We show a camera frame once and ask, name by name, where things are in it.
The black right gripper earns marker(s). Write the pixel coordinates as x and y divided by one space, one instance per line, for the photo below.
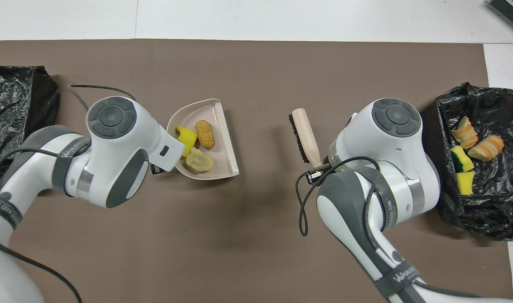
318 174

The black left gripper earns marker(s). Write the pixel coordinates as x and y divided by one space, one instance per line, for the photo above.
156 169

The beige hand brush black bristles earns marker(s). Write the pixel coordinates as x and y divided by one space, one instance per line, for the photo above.
305 134

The yellow sponge piece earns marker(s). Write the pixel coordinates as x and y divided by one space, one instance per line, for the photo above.
462 159
187 138
465 184

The pale bread chunk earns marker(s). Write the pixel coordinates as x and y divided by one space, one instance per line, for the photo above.
199 160

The brown bread roll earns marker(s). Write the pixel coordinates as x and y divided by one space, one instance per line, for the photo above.
205 134

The beige plastic dustpan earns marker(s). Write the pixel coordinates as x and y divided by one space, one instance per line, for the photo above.
225 143

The striped croissant piece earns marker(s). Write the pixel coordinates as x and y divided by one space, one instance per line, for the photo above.
465 134

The orange croissant piece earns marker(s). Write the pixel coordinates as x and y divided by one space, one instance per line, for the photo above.
486 148

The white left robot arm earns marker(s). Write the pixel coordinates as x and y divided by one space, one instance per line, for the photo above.
113 160

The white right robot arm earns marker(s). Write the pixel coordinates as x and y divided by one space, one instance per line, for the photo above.
391 147

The black bag lined bin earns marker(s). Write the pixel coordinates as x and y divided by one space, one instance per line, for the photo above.
12 97
492 210

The brown table mat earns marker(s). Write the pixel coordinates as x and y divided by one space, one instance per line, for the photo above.
260 231

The grey ribbed device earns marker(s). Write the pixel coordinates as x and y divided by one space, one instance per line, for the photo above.
511 12

